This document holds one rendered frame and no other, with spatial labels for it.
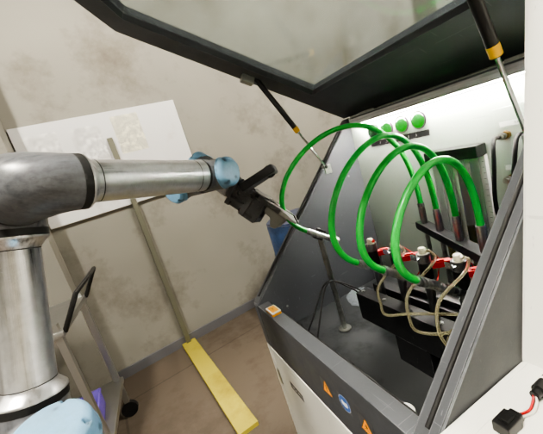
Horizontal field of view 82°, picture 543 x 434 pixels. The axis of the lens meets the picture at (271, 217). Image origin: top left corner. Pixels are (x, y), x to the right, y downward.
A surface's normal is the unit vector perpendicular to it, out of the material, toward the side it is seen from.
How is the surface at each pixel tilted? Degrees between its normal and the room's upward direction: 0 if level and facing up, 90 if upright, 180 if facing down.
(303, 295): 90
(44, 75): 90
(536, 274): 76
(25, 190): 97
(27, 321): 89
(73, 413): 8
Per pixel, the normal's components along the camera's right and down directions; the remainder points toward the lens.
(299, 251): 0.41, 0.06
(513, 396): -0.29, -0.94
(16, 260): 0.69, -0.11
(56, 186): 0.56, 0.19
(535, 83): -0.91, 0.11
